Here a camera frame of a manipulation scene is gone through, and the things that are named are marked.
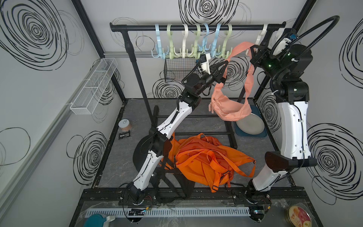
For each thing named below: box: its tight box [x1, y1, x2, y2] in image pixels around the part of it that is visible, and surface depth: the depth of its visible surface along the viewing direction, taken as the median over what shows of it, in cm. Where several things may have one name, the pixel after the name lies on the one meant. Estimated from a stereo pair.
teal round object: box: [83, 213, 107, 227], surface depth 63 cm
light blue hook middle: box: [197, 22, 212, 52], surface depth 60 cm
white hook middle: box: [173, 23, 194, 59], surface depth 59 cm
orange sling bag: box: [175, 149, 233, 193], surface depth 79 cm
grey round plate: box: [235, 113, 265, 135], surface depth 102 cm
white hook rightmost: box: [245, 23, 268, 56], surface depth 56 cm
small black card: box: [118, 130, 131, 140], surface depth 99 cm
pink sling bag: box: [208, 42, 256, 122], surface depth 75 cm
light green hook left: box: [166, 23, 182, 61], surface depth 58 cm
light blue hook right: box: [210, 23, 223, 58], surface depth 60 cm
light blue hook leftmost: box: [151, 23, 169, 61], surface depth 57 cm
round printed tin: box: [287, 205, 313, 227], surface depth 67 cm
